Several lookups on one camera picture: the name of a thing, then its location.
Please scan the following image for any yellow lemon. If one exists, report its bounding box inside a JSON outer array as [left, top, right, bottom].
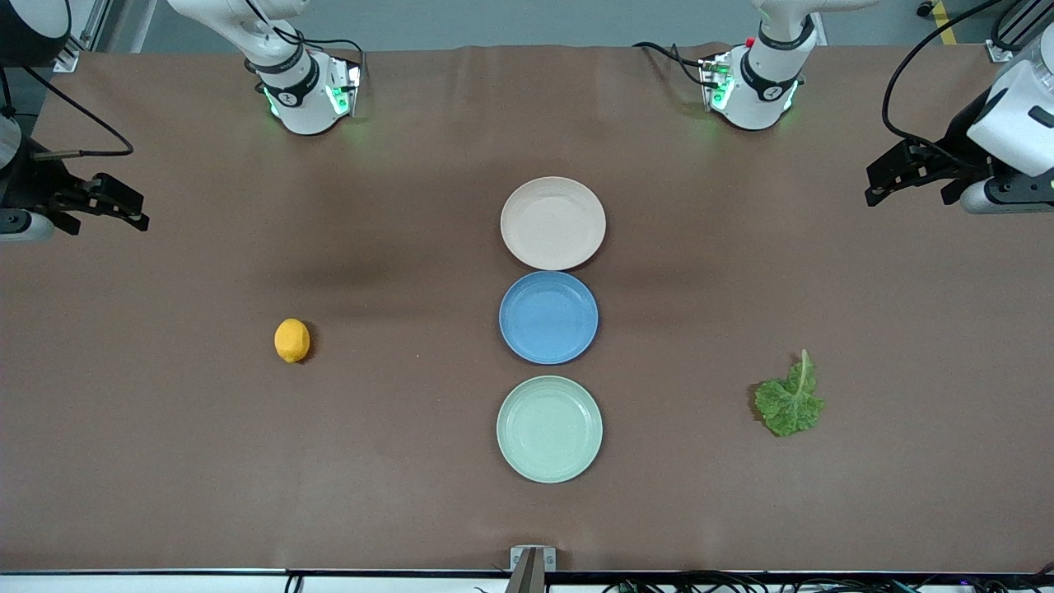
[[273, 318, 312, 364]]

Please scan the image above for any green lettuce leaf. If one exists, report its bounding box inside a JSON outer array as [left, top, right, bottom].
[[753, 348, 826, 437]]

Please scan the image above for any brown table cover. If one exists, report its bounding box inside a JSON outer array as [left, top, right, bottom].
[[0, 43, 1054, 575]]

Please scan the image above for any beige round plate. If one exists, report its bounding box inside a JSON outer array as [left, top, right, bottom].
[[500, 176, 607, 272]]

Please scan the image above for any blue round plate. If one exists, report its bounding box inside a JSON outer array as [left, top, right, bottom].
[[499, 271, 599, 366]]

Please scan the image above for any pale green round plate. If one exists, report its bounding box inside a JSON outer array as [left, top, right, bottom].
[[497, 376, 604, 484]]

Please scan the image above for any black left arm base cable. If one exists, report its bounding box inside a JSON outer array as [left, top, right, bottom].
[[632, 41, 711, 87]]

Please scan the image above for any black arm base cable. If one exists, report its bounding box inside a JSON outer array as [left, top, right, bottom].
[[632, 41, 711, 87], [243, 0, 367, 91]]

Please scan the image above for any black right arm base cable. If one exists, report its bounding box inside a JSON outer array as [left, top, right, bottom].
[[243, 0, 367, 91]]

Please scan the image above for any white table edge rail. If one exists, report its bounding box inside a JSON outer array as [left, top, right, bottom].
[[0, 571, 1054, 593]]

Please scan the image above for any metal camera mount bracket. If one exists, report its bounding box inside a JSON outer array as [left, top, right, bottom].
[[505, 545, 557, 593]]

